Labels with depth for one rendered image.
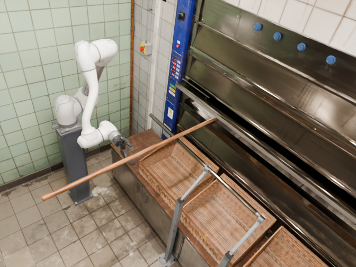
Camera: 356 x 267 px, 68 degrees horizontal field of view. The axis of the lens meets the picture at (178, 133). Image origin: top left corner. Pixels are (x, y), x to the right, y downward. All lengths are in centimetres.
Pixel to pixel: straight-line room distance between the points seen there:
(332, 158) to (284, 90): 48
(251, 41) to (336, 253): 147
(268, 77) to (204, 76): 59
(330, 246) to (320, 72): 113
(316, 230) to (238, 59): 126
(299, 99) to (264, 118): 29
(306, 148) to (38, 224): 250
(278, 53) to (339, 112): 48
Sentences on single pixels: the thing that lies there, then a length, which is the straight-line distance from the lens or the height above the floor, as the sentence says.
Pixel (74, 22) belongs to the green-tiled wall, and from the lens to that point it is 265.
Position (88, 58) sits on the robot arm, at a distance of 187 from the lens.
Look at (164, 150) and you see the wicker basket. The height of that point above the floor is 71.
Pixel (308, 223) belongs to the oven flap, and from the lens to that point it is 211.
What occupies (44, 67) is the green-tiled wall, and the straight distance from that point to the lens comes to 270.
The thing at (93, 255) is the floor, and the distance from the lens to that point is 281.
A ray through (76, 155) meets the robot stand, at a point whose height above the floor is 71.
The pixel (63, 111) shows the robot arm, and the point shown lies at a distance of 229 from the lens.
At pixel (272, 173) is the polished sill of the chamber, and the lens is 205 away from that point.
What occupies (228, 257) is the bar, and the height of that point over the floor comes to 95.
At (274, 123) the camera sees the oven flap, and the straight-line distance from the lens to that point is 187.
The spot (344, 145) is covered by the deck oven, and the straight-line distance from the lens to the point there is 171.
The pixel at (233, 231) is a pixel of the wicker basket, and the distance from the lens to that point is 236.
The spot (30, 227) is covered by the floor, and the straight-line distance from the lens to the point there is 309.
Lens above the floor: 254
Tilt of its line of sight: 40 degrees down
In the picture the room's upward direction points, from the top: 10 degrees clockwise
